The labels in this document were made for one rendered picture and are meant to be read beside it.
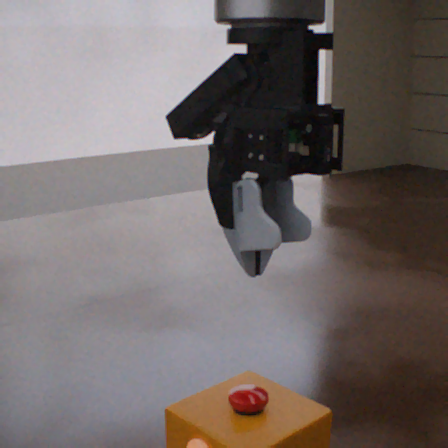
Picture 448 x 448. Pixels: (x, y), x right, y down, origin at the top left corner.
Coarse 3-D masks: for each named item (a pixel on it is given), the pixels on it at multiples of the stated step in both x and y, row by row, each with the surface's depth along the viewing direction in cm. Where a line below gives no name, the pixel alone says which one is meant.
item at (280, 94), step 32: (256, 32) 47; (288, 32) 46; (256, 64) 50; (288, 64) 47; (256, 96) 50; (288, 96) 47; (224, 128) 51; (256, 128) 48; (288, 128) 46; (320, 128) 49; (256, 160) 50; (288, 160) 47; (320, 160) 49
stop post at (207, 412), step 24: (216, 384) 65; (240, 384) 65; (264, 384) 65; (168, 408) 60; (192, 408) 60; (216, 408) 60; (264, 408) 60; (288, 408) 60; (312, 408) 60; (168, 432) 61; (192, 432) 57; (216, 432) 56; (240, 432) 56; (264, 432) 56; (288, 432) 56; (312, 432) 58
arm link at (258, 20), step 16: (224, 0) 47; (240, 0) 45; (256, 0) 45; (272, 0) 45; (288, 0) 45; (304, 0) 45; (320, 0) 47; (224, 16) 47; (240, 16) 46; (256, 16) 45; (272, 16) 45; (288, 16) 45; (304, 16) 46; (320, 16) 47
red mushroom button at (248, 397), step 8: (248, 384) 61; (232, 392) 60; (240, 392) 59; (248, 392) 59; (256, 392) 59; (264, 392) 60; (232, 400) 59; (240, 400) 58; (248, 400) 58; (256, 400) 58; (264, 400) 59; (240, 408) 58; (248, 408) 58; (256, 408) 58
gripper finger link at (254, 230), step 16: (240, 192) 52; (256, 192) 51; (240, 208) 53; (256, 208) 51; (240, 224) 53; (256, 224) 52; (272, 224) 50; (240, 240) 53; (256, 240) 52; (272, 240) 51; (240, 256) 54; (256, 256) 55; (256, 272) 56
